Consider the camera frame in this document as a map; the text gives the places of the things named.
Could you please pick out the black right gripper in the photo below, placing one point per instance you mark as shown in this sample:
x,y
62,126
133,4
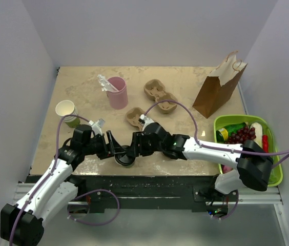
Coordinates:
x,y
136,150

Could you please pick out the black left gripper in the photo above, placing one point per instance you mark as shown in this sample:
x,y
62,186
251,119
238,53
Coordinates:
x,y
115,147

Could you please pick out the black cup lid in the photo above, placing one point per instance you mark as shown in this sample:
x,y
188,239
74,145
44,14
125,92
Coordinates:
x,y
124,159

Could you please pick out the green paper coffee cup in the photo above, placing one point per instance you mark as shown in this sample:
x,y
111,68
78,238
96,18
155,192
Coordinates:
x,y
128,165

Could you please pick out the cardboard two-cup carrier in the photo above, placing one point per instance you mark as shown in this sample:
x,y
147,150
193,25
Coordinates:
x,y
133,116

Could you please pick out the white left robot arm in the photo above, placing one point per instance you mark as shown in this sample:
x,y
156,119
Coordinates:
x,y
23,223

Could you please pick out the pink cylindrical container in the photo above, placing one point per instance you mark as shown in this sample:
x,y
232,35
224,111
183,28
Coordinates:
x,y
118,100

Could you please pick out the wrapped white straws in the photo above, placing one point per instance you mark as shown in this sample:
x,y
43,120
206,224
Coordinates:
x,y
105,84

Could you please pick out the green bottle yellow label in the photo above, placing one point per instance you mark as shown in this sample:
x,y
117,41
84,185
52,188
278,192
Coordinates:
x,y
225,132

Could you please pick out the brown paper bag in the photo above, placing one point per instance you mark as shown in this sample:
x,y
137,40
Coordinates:
x,y
219,85

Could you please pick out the red grape bunch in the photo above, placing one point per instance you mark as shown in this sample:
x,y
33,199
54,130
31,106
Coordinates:
x,y
241,135

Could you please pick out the white radish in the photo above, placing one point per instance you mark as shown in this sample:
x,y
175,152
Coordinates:
x,y
258,133

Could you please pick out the red chili pepper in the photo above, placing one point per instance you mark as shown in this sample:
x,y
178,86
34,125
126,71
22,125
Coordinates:
x,y
265,143

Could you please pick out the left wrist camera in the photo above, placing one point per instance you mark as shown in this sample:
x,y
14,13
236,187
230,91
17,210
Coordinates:
x,y
97,125

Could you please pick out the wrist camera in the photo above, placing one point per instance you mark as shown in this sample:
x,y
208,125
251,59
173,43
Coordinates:
x,y
97,125
145,121

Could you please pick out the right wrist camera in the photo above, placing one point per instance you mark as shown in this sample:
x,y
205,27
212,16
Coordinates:
x,y
145,121

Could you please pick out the black table front rail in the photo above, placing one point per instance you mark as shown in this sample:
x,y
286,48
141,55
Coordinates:
x,y
194,193

